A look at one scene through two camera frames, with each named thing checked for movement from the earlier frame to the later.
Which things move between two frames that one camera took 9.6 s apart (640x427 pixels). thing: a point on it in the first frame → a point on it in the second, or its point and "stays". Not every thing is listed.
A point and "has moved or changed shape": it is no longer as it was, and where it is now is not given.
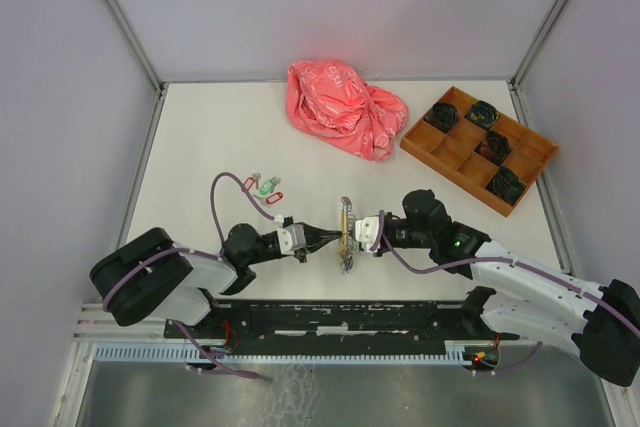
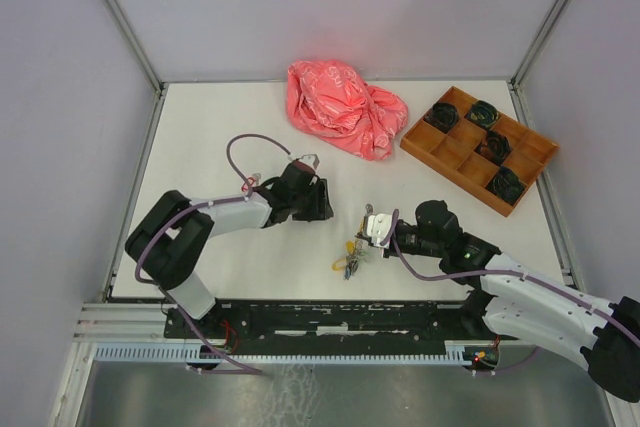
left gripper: x=325 y=236 → x=321 y=209
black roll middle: x=495 y=147 stays
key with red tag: x=249 y=181 stays
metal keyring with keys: x=347 y=243 has moved or changed shape
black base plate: x=333 y=321 stays
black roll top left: x=442 y=116 stays
